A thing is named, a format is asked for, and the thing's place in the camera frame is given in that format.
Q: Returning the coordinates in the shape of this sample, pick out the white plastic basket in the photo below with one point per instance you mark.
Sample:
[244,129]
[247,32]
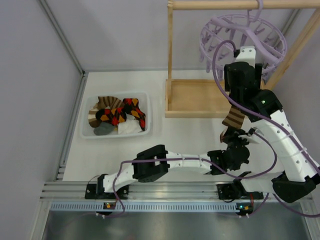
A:
[87,132]

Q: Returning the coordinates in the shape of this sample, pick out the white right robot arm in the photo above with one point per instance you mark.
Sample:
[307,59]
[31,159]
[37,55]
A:
[299,174]

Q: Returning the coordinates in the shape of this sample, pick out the aluminium mounting rail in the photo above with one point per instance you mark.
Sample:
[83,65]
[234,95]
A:
[198,197]

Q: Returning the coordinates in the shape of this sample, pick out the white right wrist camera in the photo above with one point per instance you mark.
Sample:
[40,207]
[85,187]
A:
[247,54]

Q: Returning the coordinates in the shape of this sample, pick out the grey sock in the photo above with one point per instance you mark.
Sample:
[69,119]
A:
[103,129]

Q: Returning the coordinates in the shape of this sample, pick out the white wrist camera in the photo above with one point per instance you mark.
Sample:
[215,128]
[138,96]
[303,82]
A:
[253,136]
[247,54]

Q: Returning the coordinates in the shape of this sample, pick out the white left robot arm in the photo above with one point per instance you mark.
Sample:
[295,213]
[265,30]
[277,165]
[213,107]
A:
[155,162]

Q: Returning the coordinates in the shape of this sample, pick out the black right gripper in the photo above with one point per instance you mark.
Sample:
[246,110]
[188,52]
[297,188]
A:
[241,69]

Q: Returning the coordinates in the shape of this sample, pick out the argyle sock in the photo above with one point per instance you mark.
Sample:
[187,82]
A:
[131,107]
[113,116]

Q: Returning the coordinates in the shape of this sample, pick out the wooden hanger rack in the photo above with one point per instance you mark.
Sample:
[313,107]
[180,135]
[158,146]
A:
[201,98]

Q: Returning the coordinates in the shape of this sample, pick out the purple round clip hanger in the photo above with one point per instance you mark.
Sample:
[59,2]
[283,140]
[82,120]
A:
[245,30]

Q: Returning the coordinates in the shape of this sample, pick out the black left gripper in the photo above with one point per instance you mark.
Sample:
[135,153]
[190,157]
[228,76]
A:
[230,139]

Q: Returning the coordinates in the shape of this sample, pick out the brown striped sock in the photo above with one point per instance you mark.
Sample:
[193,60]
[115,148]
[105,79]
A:
[104,102]
[235,118]

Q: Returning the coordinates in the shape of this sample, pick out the white sock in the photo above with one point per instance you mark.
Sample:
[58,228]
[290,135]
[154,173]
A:
[129,127]

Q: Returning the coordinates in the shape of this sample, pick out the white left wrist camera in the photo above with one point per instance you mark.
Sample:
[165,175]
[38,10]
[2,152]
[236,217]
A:
[253,136]

